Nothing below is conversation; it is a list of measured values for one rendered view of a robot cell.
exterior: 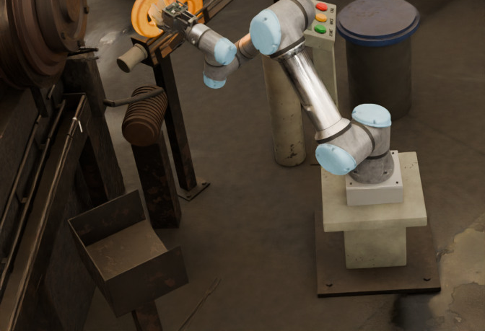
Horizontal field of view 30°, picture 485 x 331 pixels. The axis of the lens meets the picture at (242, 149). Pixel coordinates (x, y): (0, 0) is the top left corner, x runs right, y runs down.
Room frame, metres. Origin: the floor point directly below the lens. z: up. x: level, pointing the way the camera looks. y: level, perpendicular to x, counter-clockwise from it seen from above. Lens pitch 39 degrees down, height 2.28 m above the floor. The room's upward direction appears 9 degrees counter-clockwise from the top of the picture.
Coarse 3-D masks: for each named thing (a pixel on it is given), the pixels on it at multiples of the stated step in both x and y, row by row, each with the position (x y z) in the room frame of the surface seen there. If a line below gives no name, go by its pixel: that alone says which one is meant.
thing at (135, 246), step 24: (96, 216) 1.80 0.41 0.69; (120, 216) 1.82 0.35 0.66; (144, 216) 1.85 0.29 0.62; (96, 240) 1.79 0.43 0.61; (120, 240) 1.78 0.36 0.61; (144, 240) 1.77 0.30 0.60; (96, 264) 1.71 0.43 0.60; (120, 264) 1.70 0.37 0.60; (144, 264) 1.57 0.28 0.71; (168, 264) 1.60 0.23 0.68; (120, 288) 1.54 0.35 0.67; (144, 288) 1.57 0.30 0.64; (168, 288) 1.59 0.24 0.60; (120, 312) 1.54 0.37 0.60; (144, 312) 1.68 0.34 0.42
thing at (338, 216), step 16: (400, 160) 2.28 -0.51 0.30; (416, 160) 2.26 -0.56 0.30; (336, 176) 2.25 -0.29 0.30; (416, 176) 2.18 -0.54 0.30; (336, 192) 2.17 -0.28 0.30; (416, 192) 2.11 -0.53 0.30; (336, 208) 2.09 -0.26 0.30; (352, 208) 2.08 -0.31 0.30; (368, 208) 2.07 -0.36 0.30; (384, 208) 2.06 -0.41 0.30; (400, 208) 2.05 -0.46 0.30; (416, 208) 2.04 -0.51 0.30; (336, 224) 2.03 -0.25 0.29; (352, 224) 2.03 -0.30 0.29; (368, 224) 2.02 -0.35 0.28; (384, 224) 2.01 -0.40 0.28; (400, 224) 2.00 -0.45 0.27; (416, 224) 2.00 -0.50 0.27
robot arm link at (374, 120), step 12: (360, 108) 2.19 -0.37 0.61; (372, 108) 2.19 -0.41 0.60; (384, 108) 2.19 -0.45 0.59; (360, 120) 2.13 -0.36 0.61; (372, 120) 2.12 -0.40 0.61; (384, 120) 2.12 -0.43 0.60; (372, 132) 2.10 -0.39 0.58; (384, 132) 2.12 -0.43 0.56; (372, 144) 2.08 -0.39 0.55; (384, 144) 2.12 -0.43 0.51
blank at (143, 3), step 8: (136, 0) 2.66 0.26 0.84; (144, 0) 2.65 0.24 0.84; (152, 0) 2.67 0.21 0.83; (136, 8) 2.63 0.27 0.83; (144, 8) 2.64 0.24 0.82; (136, 16) 2.62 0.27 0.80; (144, 16) 2.63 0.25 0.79; (136, 24) 2.61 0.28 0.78; (144, 24) 2.63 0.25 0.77; (152, 24) 2.66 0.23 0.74; (144, 32) 2.62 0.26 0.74; (152, 32) 2.64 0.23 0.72; (160, 32) 2.66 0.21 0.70
